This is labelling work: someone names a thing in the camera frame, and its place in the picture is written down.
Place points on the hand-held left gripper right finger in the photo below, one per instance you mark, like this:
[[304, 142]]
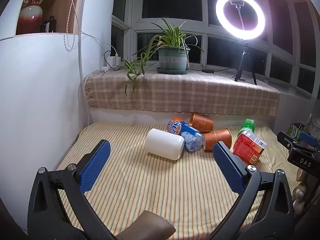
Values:
[[230, 170]]

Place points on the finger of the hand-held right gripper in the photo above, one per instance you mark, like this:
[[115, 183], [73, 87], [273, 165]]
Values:
[[285, 138], [308, 137]]

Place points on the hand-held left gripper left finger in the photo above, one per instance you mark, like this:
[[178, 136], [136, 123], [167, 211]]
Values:
[[95, 165]]

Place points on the white cup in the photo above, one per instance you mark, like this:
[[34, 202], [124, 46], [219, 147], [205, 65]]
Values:
[[163, 143]]

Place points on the copper cup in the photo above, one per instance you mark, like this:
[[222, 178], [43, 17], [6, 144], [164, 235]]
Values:
[[201, 123], [217, 139]]

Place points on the green box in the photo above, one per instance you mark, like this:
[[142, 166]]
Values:
[[295, 131]]

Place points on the red bottle with green cap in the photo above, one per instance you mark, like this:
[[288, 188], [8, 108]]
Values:
[[248, 147]]

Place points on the blue labelled plastic bottle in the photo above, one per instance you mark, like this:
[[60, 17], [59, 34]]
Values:
[[186, 135]]

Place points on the striped bed sheet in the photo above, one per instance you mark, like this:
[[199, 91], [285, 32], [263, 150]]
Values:
[[150, 185]]

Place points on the black tripod stand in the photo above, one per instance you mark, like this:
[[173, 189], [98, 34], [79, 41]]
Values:
[[243, 60]]

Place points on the plaid cloth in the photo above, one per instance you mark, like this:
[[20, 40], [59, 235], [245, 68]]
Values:
[[182, 92]]

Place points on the white power strip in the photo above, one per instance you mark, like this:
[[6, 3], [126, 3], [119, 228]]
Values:
[[111, 68]]

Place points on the black usb hub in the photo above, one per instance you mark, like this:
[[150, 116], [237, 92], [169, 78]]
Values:
[[208, 70]]

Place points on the white charger plug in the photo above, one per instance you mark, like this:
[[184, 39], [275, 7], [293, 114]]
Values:
[[117, 60], [110, 61]]

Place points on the green plant saucer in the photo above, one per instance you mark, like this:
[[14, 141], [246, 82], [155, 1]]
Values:
[[172, 71]]

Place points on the potted spider plant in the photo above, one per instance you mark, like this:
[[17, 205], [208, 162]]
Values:
[[172, 55]]

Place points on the dark glass bottle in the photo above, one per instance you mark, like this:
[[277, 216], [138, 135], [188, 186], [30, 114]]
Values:
[[48, 25]]

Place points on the red and white vase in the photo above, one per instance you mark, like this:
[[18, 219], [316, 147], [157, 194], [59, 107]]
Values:
[[31, 7]]

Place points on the white window frame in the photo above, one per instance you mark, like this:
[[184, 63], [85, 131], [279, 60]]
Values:
[[205, 30]]

